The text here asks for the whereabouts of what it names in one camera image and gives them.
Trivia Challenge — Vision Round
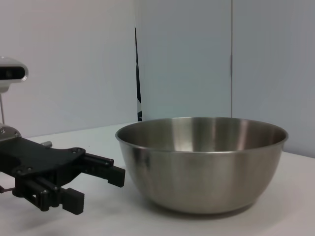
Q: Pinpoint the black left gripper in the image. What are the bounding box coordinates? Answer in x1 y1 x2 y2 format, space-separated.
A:
0 137 86 216

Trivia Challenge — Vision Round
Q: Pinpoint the stainless steel mixing bowl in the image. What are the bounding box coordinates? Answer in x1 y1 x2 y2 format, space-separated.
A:
115 117 289 214

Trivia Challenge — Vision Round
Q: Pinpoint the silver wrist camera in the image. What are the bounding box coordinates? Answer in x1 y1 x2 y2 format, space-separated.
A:
0 57 29 94

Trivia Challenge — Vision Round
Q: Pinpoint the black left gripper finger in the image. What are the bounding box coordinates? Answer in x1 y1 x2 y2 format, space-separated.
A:
82 152 126 189

